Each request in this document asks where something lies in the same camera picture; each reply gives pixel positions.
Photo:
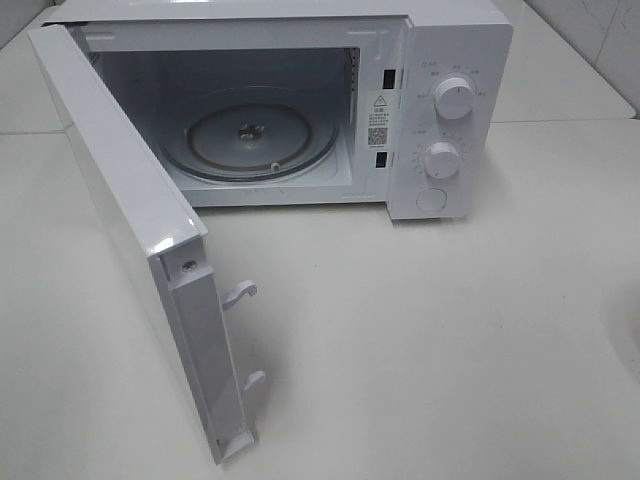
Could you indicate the white microwave knob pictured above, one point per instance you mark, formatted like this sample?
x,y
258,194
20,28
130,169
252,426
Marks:
x,y
442,160
454,97

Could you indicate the white microwave oven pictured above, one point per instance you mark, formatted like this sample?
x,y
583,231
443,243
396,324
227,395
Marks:
x,y
375,63

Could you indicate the glass microwave turntable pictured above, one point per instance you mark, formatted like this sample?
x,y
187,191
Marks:
x,y
249,134

